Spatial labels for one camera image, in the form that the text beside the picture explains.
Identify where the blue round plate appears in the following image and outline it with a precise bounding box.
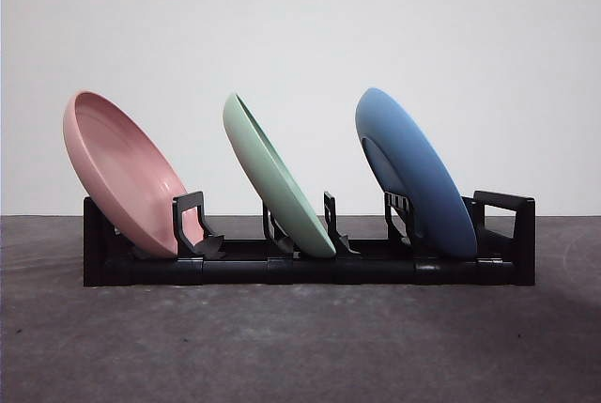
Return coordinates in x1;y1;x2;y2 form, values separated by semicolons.
354;86;478;264

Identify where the black plastic dish rack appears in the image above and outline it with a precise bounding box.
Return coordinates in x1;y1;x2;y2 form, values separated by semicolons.
82;189;537;288

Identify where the pink round plate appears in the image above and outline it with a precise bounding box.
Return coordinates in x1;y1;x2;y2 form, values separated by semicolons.
62;89;208;258

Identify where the green round plate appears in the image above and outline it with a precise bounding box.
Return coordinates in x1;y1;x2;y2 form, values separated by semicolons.
222;91;337;257

